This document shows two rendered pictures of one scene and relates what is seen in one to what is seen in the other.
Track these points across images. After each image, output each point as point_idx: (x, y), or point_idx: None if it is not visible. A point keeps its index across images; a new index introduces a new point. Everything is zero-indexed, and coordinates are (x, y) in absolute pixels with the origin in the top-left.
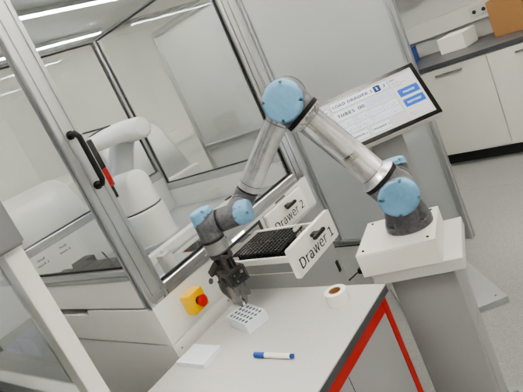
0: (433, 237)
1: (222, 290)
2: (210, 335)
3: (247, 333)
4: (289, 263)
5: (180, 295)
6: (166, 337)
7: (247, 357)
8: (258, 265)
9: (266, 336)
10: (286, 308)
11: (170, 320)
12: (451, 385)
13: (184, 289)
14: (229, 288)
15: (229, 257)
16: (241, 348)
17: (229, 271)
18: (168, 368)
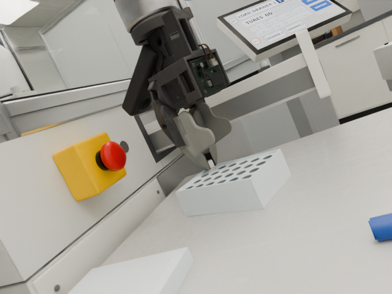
0: None
1: (166, 121)
2: (137, 246)
3: (251, 210)
4: (297, 70)
5: (53, 151)
6: (6, 258)
7: (330, 252)
8: (221, 102)
9: (334, 193)
10: (317, 153)
11: (22, 205)
12: None
13: (64, 141)
14: (189, 102)
15: (185, 17)
16: (269, 238)
17: (190, 50)
18: None
